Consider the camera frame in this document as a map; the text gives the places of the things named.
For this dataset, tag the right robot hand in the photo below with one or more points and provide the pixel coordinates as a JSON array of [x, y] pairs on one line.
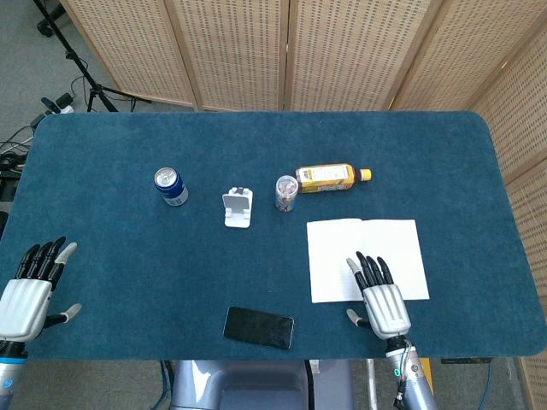
[[384, 307]]

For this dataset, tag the black smartphone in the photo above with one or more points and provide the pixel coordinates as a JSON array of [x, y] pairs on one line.
[[258, 327]]

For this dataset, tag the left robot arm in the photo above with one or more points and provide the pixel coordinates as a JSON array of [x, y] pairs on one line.
[[10, 373]]

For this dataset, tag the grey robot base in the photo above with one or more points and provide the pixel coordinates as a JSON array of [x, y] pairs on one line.
[[260, 384]]

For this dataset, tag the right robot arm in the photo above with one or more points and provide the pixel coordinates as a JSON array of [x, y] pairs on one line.
[[412, 376]]

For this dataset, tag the blue soda can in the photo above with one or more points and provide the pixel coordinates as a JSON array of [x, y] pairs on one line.
[[171, 186]]

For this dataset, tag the blue table mat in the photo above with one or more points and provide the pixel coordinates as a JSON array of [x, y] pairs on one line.
[[171, 265]]

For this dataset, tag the black tripod stand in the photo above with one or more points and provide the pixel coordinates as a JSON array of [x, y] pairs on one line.
[[72, 60]]

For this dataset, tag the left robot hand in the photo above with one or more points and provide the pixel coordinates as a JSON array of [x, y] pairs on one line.
[[21, 305]]

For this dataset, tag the yellow-capped tea bottle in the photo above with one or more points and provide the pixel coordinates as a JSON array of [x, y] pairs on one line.
[[327, 177]]

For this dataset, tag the woven folding screen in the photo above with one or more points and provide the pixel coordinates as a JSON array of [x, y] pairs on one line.
[[342, 51]]

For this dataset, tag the clear snack jar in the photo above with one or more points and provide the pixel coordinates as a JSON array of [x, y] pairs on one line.
[[286, 194]]

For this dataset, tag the white phone stand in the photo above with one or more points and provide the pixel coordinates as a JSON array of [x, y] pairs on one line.
[[237, 209]]

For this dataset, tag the white power strip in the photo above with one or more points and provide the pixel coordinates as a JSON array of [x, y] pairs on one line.
[[60, 105]]

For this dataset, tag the white notebook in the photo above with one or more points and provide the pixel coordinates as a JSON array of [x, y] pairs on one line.
[[333, 256]]

